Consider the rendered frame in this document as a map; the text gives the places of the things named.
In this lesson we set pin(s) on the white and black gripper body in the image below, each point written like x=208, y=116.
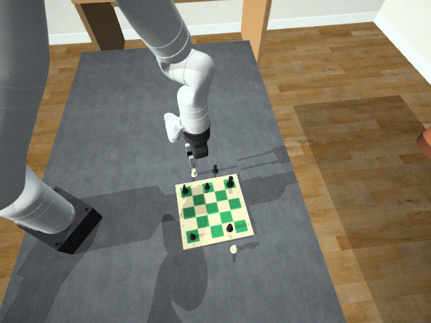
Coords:
x=195, y=132

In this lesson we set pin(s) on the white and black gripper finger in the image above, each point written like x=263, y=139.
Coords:
x=188, y=148
x=193, y=161

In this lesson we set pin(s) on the green and cream chessboard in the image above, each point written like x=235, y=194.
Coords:
x=207, y=213

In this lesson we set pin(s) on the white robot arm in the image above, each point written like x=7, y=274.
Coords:
x=24, y=65

